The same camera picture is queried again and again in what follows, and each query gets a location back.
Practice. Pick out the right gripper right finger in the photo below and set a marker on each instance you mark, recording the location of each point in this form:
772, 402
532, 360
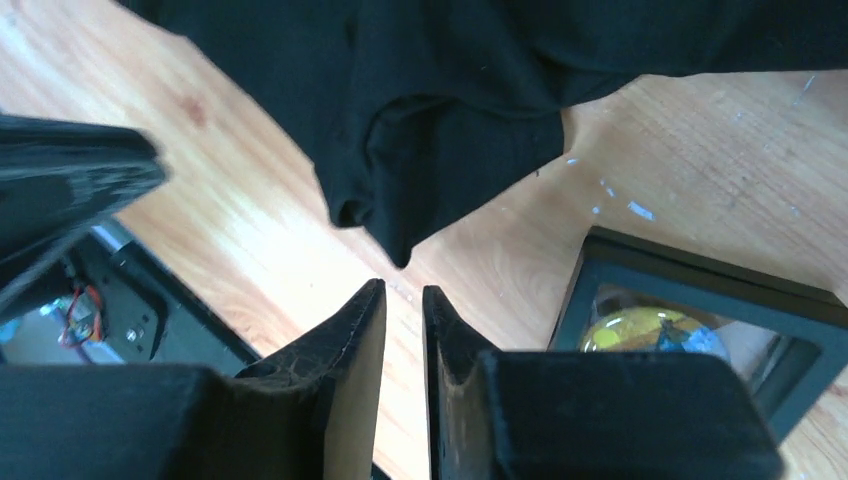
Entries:
495, 414

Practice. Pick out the black printed t-shirt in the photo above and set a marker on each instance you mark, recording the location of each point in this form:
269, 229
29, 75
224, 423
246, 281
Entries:
416, 113

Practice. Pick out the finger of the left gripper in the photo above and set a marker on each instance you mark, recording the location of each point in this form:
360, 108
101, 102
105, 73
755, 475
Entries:
58, 180

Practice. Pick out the round blue yellow brooch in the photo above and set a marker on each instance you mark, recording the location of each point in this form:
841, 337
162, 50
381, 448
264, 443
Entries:
652, 328

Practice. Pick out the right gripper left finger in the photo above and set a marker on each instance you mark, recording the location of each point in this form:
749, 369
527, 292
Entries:
308, 411

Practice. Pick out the black square frame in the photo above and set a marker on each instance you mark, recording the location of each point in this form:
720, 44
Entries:
787, 340

